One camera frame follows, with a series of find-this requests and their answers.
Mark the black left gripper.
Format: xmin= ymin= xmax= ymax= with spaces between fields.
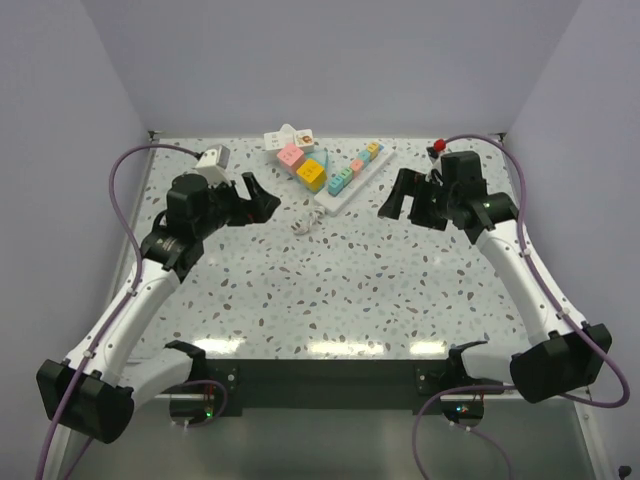
xmin=195 ymin=172 xmax=279 ymax=239

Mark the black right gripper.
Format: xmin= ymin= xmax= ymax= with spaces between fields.
xmin=378 ymin=168 xmax=458 ymax=232

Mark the white power strip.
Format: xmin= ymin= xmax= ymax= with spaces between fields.
xmin=314 ymin=147 xmax=396 ymax=216

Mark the light cyan charger plug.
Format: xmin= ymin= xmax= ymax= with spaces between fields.
xmin=357 ymin=150 xmax=371 ymax=164

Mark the salmon pink charger plug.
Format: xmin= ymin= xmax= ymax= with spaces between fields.
xmin=350 ymin=159 xmax=365 ymax=176

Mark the yellow charger plug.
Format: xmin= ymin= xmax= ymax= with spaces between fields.
xmin=366 ymin=142 xmax=383 ymax=158

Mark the green charger plug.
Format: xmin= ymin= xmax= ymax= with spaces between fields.
xmin=339 ymin=167 xmax=354 ymax=187

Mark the teal blue charger plug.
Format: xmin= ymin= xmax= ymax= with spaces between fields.
xmin=327 ymin=177 xmax=344 ymax=197

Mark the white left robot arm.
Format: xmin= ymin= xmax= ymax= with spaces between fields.
xmin=36 ymin=172 xmax=281 ymax=444

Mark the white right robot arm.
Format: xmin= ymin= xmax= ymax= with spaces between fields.
xmin=378 ymin=151 xmax=612 ymax=403

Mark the pink cube socket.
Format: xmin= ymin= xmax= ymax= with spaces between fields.
xmin=277 ymin=143 xmax=306 ymax=175

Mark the yellow cube socket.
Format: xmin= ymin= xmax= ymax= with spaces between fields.
xmin=296 ymin=158 xmax=327 ymax=193

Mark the white socket adapter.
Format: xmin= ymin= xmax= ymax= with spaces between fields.
xmin=263 ymin=123 xmax=296 ymax=152

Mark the light blue triangular item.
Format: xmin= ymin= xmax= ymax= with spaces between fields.
xmin=306 ymin=150 xmax=330 ymax=180

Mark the white cartoon sticker adapter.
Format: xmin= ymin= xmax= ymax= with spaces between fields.
xmin=293 ymin=129 xmax=315 ymax=153

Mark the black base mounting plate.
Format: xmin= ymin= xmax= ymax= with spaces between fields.
xmin=149 ymin=358 xmax=506 ymax=419

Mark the white coiled power cord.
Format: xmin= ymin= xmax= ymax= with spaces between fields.
xmin=290 ymin=204 xmax=326 ymax=236

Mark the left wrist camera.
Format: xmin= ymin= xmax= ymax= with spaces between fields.
xmin=195 ymin=144 xmax=231 ymax=186

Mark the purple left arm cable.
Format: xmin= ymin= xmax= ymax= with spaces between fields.
xmin=37 ymin=143 xmax=229 ymax=480

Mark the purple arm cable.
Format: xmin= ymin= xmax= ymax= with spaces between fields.
xmin=37 ymin=143 xmax=229 ymax=480
xmin=412 ymin=132 xmax=631 ymax=480

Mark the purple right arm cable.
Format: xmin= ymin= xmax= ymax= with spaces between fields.
xmin=412 ymin=132 xmax=631 ymax=480

